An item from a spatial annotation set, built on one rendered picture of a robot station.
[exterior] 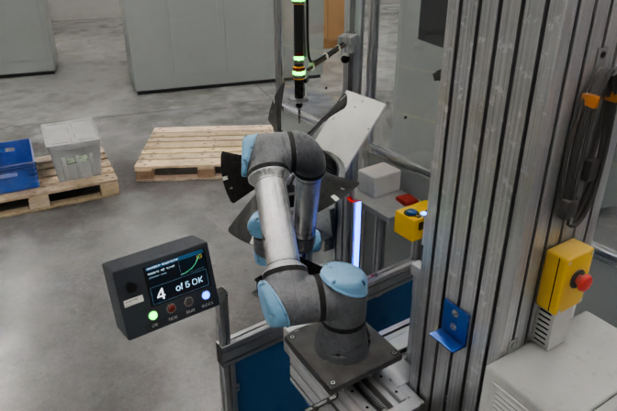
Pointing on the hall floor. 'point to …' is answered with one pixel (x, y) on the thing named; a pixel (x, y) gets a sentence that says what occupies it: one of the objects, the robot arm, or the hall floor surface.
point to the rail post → (228, 388)
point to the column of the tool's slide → (358, 41)
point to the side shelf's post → (378, 245)
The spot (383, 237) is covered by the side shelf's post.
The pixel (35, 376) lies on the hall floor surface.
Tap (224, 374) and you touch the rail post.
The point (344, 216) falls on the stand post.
